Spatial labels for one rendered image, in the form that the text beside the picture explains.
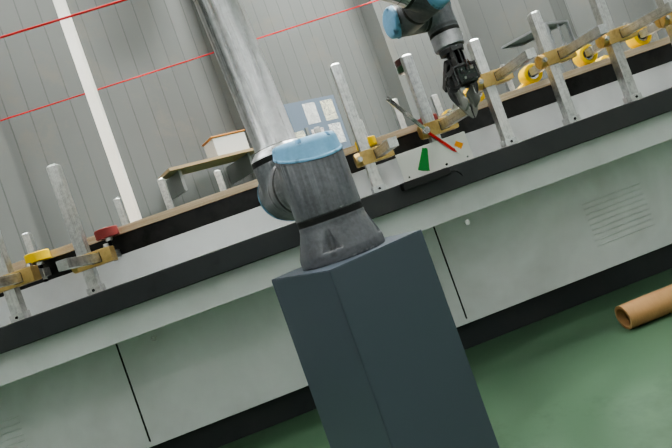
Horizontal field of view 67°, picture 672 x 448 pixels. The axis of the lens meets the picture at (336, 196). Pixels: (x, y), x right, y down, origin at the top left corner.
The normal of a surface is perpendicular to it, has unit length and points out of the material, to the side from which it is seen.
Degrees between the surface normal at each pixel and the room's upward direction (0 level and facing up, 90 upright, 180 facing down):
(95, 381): 90
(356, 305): 90
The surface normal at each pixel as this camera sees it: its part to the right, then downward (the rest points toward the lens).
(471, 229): 0.08, -0.04
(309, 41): 0.54, -0.21
